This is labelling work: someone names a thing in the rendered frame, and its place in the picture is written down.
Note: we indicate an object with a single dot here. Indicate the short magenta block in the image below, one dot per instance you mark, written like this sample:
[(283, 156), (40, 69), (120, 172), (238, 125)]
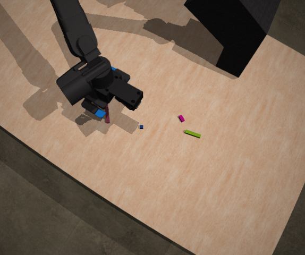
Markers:
[(181, 118)]

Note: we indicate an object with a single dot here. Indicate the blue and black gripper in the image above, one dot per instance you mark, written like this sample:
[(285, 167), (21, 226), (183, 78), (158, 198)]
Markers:
[(92, 97)]

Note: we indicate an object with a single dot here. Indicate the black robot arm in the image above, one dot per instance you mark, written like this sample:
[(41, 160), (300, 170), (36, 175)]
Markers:
[(82, 42)]

